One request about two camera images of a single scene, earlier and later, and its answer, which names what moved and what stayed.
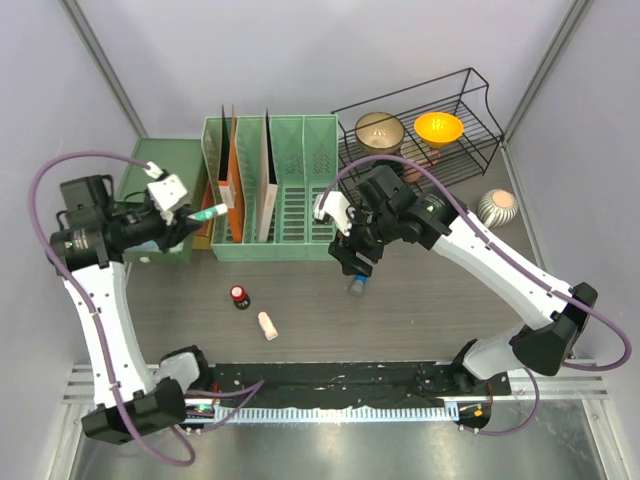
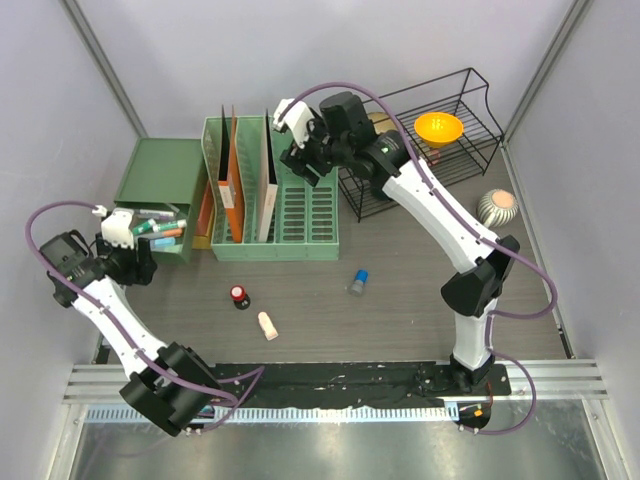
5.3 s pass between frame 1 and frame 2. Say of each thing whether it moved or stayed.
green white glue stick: moved
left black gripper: moved
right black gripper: moved
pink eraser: stayed
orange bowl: stayed
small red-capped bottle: stayed
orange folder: stayed
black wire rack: stayed
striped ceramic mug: stayed
